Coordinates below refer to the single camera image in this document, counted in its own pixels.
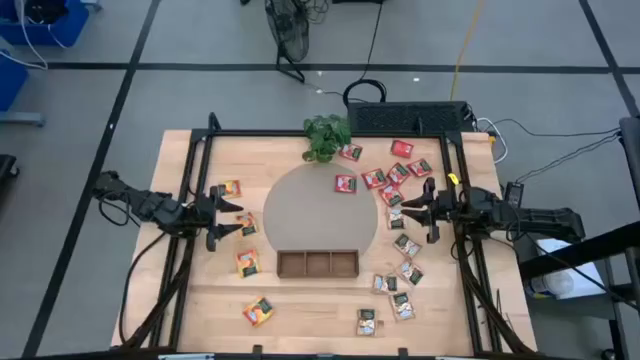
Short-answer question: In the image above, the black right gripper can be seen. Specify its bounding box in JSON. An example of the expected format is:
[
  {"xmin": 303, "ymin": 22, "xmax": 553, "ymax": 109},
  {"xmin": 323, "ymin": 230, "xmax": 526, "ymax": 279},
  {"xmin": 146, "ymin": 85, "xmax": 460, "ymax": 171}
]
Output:
[{"xmin": 400, "ymin": 177, "xmax": 474, "ymax": 245}]

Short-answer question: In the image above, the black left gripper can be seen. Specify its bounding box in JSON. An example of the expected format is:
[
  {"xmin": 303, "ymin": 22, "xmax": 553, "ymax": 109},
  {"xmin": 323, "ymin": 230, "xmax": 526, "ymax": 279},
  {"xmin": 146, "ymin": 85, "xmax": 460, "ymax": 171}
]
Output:
[{"xmin": 182, "ymin": 185, "xmax": 245, "ymax": 252}]

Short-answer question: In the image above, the wooden three-compartment tray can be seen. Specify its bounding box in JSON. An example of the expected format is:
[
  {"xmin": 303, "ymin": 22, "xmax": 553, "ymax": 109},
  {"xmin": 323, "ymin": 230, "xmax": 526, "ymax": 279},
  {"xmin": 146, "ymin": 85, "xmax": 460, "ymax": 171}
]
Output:
[{"xmin": 276, "ymin": 249, "xmax": 361, "ymax": 279}]

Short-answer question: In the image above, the grey round mat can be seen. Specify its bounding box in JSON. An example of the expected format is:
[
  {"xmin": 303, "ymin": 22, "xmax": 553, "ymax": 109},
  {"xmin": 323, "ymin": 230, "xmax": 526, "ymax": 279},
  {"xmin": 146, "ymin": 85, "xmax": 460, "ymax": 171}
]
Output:
[{"xmin": 262, "ymin": 161, "xmax": 379, "ymax": 257}]

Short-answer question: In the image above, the black mesh computer case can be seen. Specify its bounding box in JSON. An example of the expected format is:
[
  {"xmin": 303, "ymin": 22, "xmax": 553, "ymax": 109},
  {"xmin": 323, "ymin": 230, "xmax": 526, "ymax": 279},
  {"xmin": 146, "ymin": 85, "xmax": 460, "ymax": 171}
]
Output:
[{"xmin": 346, "ymin": 100, "xmax": 476, "ymax": 135}]

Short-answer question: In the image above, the black power adapter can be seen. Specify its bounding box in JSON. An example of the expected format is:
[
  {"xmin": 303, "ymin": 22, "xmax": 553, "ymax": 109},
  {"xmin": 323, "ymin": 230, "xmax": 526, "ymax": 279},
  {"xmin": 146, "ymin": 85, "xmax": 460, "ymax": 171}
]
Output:
[{"xmin": 503, "ymin": 180, "xmax": 526, "ymax": 209}]

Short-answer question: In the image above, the green potted plant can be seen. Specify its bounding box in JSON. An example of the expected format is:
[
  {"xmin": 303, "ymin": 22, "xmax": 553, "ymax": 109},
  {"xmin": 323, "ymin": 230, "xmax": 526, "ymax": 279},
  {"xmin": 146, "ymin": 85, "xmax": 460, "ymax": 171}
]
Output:
[{"xmin": 301, "ymin": 113, "xmax": 353, "ymax": 164}]

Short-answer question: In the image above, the white round canister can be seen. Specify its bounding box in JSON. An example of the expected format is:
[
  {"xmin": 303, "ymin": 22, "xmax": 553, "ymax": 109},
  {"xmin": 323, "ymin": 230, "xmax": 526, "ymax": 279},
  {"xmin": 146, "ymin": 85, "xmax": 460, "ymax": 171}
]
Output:
[{"xmin": 524, "ymin": 269, "xmax": 576, "ymax": 300}]

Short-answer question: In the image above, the black metal cart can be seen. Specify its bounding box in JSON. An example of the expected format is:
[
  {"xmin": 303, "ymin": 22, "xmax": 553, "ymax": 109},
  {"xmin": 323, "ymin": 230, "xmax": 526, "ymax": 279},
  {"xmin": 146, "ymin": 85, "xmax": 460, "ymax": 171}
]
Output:
[{"xmin": 517, "ymin": 115, "xmax": 640, "ymax": 360}]

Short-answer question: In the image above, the white box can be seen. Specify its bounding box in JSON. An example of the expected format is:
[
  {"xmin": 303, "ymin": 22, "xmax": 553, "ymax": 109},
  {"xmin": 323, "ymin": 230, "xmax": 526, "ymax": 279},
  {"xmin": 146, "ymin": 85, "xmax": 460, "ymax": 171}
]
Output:
[{"xmin": 524, "ymin": 237, "xmax": 607, "ymax": 301}]

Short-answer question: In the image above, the black floor fan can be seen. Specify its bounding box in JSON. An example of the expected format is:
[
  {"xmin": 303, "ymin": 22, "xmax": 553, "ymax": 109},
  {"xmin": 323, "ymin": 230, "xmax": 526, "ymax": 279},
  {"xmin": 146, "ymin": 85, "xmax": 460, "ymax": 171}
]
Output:
[{"xmin": 263, "ymin": 0, "xmax": 311, "ymax": 85}]

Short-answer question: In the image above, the grey metal foot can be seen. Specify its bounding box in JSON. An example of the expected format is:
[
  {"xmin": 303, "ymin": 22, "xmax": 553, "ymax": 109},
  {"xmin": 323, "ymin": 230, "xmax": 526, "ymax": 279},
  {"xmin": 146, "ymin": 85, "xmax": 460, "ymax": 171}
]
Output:
[{"xmin": 0, "ymin": 110, "xmax": 46, "ymax": 127}]

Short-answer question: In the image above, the blue plastic bin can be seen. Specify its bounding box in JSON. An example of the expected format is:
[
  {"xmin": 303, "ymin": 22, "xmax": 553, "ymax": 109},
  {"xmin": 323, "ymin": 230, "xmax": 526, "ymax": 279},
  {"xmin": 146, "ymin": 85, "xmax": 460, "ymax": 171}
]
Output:
[
  {"xmin": 0, "ymin": 0, "xmax": 91, "ymax": 47},
  {"xmin": 0, "ymin": 52, "xmax": 30, "ymax": 112}
]

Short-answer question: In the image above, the black metal table frame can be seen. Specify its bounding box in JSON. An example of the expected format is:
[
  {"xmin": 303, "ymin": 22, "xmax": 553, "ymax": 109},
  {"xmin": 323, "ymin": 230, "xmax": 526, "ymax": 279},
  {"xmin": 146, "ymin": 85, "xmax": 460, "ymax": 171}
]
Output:
[{"xmin": 119, "ymin": 112, "xmax": 539, "ymax": 360}]

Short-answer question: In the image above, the white cable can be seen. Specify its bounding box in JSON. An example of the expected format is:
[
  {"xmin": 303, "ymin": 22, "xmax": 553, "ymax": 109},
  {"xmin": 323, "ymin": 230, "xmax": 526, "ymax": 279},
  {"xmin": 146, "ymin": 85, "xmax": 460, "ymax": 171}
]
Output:
[{"xmin": 474, "ymin": 116, "xmax": 509, "ymax": 165}]

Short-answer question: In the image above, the black looped cable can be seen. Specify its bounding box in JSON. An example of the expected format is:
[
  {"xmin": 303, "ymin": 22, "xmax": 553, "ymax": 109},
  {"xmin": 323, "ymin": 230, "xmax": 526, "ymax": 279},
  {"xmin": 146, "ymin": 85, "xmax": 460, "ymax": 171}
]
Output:
[{"xmin": 342, "ymin": 0, "xmax": 389, "ymax": 107}]

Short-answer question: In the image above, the yellow cable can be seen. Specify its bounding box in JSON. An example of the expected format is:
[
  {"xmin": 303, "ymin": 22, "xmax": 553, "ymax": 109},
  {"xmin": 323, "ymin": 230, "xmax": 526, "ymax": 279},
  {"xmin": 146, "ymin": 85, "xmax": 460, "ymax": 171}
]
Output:
[{"xmin": 449, "ymin": 0, "xmax": 486, "ymax": 101}]

